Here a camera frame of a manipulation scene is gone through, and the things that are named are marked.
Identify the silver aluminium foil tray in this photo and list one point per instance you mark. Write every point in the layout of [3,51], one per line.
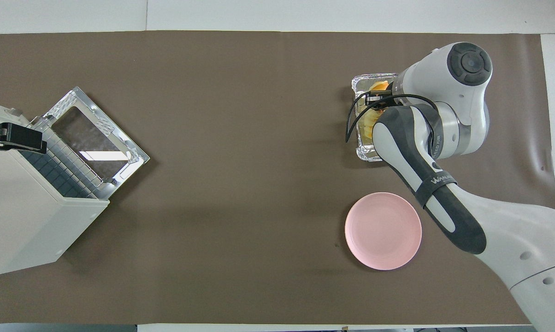
[361,150]

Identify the yellow ridged bread loaf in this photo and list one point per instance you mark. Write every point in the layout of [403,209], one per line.
[369,117]

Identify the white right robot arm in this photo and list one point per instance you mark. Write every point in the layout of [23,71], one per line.
[512,240]

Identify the cream toaster oven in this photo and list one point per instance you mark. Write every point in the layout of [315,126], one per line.
[24,216]

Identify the glass oven door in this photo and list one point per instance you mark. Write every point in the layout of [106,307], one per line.
[137,154]

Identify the brown table mat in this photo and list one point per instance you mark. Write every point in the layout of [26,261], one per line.
[240,138]

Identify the pink round plate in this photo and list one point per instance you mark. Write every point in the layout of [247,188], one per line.
[382,230]

